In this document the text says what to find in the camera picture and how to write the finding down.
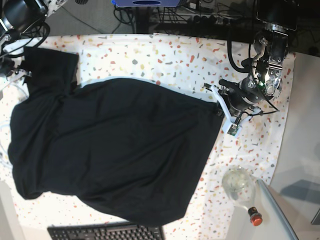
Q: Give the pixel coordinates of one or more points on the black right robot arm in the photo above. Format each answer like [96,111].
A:
[22,22]

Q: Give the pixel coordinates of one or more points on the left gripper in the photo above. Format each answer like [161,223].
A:
[239,98]

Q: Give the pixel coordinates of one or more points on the black computer keyboard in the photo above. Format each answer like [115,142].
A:
[112,231]

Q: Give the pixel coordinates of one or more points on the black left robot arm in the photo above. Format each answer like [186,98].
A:
[271,44]

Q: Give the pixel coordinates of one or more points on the terrazzo pattern tablecloth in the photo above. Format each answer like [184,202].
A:
[180,63]

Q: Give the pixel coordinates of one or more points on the black t-shirt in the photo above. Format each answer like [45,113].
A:
[124,147]

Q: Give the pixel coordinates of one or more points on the clear bottle with red cap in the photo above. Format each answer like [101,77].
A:
[240,188]

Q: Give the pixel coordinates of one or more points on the blue box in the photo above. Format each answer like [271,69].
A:
[148,3]

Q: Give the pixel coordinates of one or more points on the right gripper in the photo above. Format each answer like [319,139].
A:
[11,50]

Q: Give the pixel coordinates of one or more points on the black power strip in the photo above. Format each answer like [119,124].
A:
[210,20]

